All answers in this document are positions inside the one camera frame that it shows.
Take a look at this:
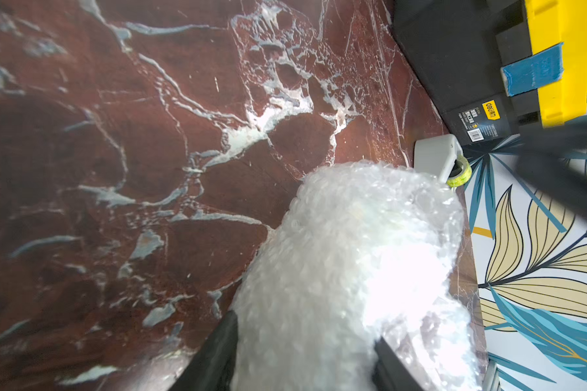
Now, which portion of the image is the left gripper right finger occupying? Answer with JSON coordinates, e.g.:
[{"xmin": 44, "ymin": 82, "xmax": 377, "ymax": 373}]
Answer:
[{"xmin": 372, "ymin": 338, "xmax": 422, "ymax": 391}]

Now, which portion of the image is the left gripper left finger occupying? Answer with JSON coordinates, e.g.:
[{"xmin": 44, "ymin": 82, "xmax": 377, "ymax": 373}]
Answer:
[{"xmin": 169, "ymin": 311, "xmax": 238, "ymax": 391}]

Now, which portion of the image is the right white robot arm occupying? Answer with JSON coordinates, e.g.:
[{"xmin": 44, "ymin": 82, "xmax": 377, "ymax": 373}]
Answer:
[{"xmin": 496, "ymin": 116, "xmax": 587, "ymax": 220}]

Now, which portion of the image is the small green white box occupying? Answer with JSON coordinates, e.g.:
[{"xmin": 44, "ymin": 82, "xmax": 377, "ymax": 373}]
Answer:
[{"xmin": 414, "ymin": 134, "xmax": 472, "ymax": 188}]

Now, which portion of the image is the yellow black toolbox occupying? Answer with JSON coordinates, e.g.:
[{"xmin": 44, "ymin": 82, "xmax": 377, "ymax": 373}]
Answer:
[{"xmin": 393, "ymin": 1, "xmax": 587, "ymax": 146}]

